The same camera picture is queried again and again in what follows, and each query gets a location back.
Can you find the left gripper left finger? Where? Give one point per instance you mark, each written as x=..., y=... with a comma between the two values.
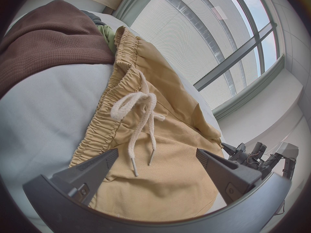
x=82, y=173

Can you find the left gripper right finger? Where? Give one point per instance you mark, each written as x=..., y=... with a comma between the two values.
x=228, y=173

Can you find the window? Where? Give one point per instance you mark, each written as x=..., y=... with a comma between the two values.
x=189, y=37

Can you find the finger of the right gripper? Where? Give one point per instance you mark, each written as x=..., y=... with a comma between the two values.
x=228, y=149

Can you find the green garment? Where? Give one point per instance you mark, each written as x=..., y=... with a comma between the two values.
x=108, y=36

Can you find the blue-green curtain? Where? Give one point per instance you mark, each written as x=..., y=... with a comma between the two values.
x=131, y=6

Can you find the dark grey garment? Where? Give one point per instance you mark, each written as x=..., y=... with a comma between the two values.
x=93, y=17

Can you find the brown waffle garment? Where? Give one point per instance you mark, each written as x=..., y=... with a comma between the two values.
x=48, y=40

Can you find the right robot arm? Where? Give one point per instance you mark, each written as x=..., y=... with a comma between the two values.
x=252, y=159

